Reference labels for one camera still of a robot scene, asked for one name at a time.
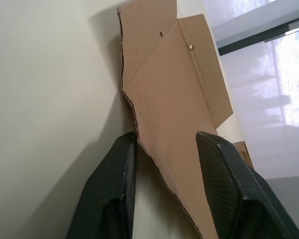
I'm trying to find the brown cardboard pizza box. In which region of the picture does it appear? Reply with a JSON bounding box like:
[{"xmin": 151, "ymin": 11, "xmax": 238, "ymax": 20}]
[{"xmin": 117, "ymin": 0, "xmax": 254, "ymax": 239}]

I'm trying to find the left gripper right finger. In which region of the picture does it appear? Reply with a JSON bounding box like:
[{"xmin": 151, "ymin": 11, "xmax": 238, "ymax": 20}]
[{"xmin": 195, "ymin": 130, "xmax": 299, "ymax": 239}]

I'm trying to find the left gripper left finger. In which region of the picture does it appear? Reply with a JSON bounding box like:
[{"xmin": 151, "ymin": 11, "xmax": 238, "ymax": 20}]
[{"xmin": 70, "ymin": 131, "xmax": 138, "ymax": 239}]

